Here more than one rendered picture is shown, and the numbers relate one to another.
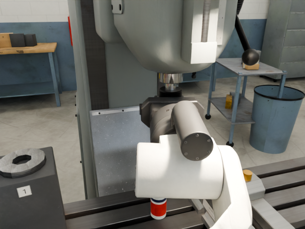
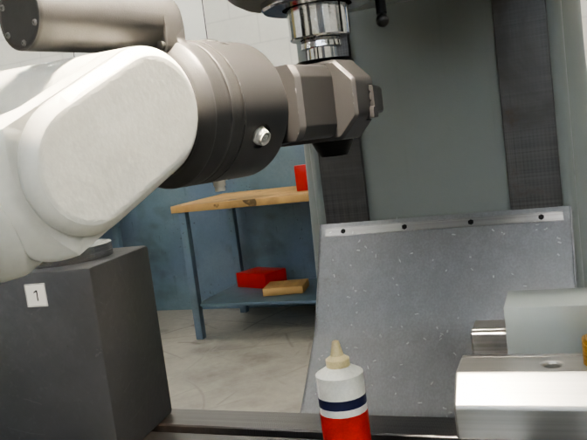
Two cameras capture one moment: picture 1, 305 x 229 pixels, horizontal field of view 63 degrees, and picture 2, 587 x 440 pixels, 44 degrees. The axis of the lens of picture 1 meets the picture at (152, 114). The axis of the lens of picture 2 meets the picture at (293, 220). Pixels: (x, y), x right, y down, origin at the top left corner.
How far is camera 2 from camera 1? 0.42 m
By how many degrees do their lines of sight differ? 41
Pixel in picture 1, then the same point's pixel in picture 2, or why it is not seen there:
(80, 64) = not seen: hidden behind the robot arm
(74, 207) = (189, 417)
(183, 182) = not seen: hidden behind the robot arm
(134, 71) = (432, 114)
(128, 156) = (398, 354)
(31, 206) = (49, 336)
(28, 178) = (46, 270)
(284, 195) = not seen: outside the picture
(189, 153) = (13, 33)
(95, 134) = (327, 284)
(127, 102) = (419, 203)
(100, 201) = (250, 418)
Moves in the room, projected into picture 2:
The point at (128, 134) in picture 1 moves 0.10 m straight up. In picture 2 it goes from (410, 292) to (401, 212)
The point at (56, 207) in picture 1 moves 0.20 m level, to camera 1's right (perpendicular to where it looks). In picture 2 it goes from (93, 354) to (254, 378)
